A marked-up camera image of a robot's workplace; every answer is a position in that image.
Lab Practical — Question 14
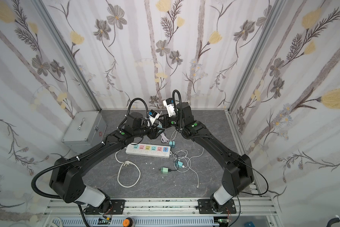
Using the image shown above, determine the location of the green charger with black cable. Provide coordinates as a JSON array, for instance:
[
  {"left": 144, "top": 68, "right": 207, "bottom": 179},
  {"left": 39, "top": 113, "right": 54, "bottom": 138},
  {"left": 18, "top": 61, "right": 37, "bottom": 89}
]
[{"left": 159, "top": 167, "right": 171, "bottom": 174}]

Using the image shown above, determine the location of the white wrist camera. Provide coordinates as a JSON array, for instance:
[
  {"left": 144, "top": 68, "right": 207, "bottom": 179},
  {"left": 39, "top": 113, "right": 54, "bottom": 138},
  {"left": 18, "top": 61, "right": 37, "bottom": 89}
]
[
  {"left": 163, "top": 98, "right": 176, "bottom": 117},
  {"left": 149, "top": 110, "right": 160, "bottom": 121}
]

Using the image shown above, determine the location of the white slotted cable duct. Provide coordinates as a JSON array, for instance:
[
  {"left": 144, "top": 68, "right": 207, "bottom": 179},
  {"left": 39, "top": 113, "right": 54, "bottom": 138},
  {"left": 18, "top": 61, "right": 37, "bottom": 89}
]
[{"left": 46, "top": 217, "right": 219, "bottom": 227}]

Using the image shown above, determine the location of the orange emergency button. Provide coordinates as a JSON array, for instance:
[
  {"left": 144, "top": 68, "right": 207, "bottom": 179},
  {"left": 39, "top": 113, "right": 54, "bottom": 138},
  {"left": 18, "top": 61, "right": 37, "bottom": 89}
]
[{"left": 122, "top": 218, "right": 134, "bottom": 227}]

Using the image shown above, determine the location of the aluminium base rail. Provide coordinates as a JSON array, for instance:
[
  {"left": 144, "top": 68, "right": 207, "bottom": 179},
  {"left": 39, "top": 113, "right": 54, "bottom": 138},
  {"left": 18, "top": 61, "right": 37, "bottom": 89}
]
[{"left": 42, "top": 197, "right": 278, "bottom": 218}]

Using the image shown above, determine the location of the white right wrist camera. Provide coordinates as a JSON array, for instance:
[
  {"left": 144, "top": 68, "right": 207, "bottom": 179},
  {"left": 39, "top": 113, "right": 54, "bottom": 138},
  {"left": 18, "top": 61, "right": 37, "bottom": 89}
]
[{"left": 163, "top": 98, "right": 176, "bottom": 117}]

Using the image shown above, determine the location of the coiled white cable bundle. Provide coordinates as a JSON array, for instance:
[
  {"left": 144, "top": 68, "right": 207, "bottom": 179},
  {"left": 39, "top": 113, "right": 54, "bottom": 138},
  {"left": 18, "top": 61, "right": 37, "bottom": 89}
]
[{"left": 160, "top": 129, "right": 178, "bottom": 144}]

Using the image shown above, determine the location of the white charging cable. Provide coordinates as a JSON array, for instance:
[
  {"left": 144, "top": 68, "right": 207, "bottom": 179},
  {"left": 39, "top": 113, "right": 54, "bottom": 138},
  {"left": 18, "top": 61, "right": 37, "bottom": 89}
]
[{"left": 172, "top": 147, "right": 205, "bottom": 190}]

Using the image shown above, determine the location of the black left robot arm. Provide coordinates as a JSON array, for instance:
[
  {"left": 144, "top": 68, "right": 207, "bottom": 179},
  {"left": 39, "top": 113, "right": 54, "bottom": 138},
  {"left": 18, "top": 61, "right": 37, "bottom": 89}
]
[{"left": 31, "top": 110, "right": 166, "bottom": 213}]

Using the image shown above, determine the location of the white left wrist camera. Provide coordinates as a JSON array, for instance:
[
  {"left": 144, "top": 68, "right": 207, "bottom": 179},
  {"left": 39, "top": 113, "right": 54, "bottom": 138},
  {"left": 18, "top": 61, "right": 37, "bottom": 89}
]
[{"left": 149, "top": 110, "right": 160, "bottom": 121}]

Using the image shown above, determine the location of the white colourful power strip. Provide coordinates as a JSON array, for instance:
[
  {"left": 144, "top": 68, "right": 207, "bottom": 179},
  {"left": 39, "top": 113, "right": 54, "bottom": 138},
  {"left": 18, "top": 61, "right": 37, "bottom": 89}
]
[{"left": 125, "top": 144, "right": 172, "bottom": 158}]

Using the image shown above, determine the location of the teal charger on white cable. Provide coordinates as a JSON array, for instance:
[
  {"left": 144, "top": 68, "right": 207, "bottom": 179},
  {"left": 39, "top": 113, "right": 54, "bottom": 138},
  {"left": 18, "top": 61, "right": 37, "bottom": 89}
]
[{"left": 175, "top": 161, "right": 183, "bottom": 168}]

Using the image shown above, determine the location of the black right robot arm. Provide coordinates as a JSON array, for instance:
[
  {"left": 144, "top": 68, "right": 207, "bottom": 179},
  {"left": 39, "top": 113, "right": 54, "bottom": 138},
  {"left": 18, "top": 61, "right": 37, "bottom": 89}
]
[{"left": 159, "top": 90, "right": 258, "bottom": 213}]

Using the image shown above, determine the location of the grey metal first-aid box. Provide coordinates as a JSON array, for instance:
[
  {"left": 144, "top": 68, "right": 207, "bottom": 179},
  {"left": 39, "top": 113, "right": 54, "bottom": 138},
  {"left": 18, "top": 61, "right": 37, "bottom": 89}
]
[{"left": 62, "top": 111, "right": 107, "bottom": 153}]

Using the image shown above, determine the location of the teal charger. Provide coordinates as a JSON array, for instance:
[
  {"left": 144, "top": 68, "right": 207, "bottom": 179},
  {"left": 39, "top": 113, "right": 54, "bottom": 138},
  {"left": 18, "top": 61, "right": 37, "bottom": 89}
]
[
  {"left": 175, "top": 161, "right": 183, "bottom": 168},
  {"left": 169, "top": 141, "right": 175, "bottom": 148}
]

